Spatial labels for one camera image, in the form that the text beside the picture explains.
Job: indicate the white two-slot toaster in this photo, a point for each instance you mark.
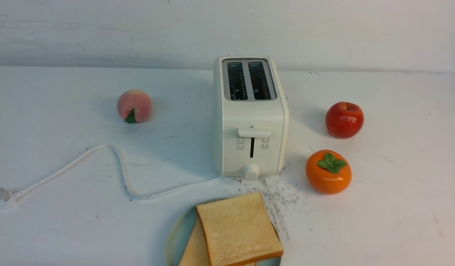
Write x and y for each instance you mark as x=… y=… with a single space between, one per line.
x=250 y=117

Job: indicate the light green round plate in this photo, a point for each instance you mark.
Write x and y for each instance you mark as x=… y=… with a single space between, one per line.
x=186 y=244

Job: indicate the toast slice from slot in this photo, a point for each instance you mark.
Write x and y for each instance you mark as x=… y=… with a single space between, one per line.
x=251 y=208
x=221 y=241

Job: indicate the pink toy peach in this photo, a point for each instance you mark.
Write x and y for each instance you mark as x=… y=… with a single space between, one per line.
x=134 y=106

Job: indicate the orange toy persimmon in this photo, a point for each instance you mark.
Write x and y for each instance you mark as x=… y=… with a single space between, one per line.
x=328 y=172

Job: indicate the red toy apple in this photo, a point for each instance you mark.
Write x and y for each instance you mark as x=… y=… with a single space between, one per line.
x=344 y=120

